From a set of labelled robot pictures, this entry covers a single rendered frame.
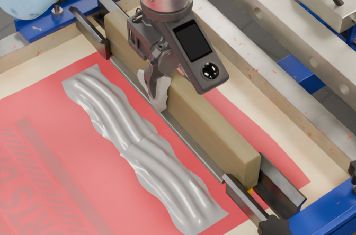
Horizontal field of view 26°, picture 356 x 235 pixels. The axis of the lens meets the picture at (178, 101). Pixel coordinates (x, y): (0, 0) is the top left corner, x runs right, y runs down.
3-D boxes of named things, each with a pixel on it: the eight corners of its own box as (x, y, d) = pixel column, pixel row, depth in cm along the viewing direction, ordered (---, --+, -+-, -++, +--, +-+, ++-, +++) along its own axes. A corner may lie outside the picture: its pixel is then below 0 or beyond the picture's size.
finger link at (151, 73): (164, 85, 115) (173, 41, 109) (171, 92, 114) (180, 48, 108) (138, 95, 113) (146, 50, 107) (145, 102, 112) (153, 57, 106)
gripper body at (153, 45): (169, 26, 116) (168, -35, 107) (203, 61, 112) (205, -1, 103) (126, 48, 114) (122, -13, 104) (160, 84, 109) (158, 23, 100)
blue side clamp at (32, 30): (34, 64, 131) (27, 36, 126) (19, 47, 134) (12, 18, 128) (176, -6, 143) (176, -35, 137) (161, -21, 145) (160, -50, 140)
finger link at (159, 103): (143, 91, 120) (151, 46, 114) (166, 116, 117) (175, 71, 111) (127, 98, 119) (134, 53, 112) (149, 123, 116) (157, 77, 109)
